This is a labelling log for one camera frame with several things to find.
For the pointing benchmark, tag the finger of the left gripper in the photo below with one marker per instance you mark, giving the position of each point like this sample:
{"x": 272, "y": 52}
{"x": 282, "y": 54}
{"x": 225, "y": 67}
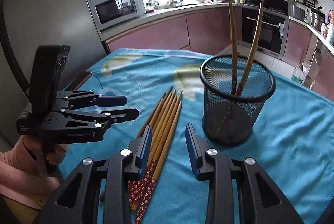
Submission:
{"x": 117, "y": 115}
{"x": 112, "y": 101}

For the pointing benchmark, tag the pink sleeve left forearm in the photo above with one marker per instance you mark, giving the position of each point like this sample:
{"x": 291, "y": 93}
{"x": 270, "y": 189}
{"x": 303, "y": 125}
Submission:
{"x": 21, "y": 178}

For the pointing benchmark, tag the black mesh utensil holder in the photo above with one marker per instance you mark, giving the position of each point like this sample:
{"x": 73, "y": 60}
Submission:
{"x": 228, "y": 119}

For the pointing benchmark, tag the cooking oil bottle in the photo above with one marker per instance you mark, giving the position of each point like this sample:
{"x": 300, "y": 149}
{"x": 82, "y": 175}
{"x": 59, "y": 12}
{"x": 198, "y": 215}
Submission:
{"x": 298, "y": 75}

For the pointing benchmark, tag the stainless steel pot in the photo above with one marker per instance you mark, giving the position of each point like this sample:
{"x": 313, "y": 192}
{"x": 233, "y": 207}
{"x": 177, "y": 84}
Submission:
{"x": 317, "y": 18}

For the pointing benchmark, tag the black camera module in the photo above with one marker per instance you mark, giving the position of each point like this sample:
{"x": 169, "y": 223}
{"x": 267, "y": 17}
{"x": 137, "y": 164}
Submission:
{"x": 48, "y": 65}

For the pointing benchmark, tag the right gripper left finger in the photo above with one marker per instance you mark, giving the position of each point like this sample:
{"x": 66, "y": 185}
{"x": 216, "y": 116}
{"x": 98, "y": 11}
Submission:
{"x": 76, "y": 200}

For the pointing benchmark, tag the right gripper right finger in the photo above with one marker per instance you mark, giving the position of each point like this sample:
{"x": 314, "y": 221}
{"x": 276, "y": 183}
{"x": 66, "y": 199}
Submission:
{"x": 260, "y": 200}

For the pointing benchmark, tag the grey refrigerator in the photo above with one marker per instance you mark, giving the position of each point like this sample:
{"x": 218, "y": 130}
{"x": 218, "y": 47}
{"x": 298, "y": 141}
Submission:
{"x": 27, "y": 24}

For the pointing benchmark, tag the black built-in oven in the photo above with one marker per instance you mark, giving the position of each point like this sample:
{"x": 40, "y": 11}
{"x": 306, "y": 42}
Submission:
{"x": 273, "y": 34}

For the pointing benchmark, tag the white microwave oven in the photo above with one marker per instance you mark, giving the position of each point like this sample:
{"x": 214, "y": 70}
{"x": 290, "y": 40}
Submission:
{"x": 107, "y": 13}

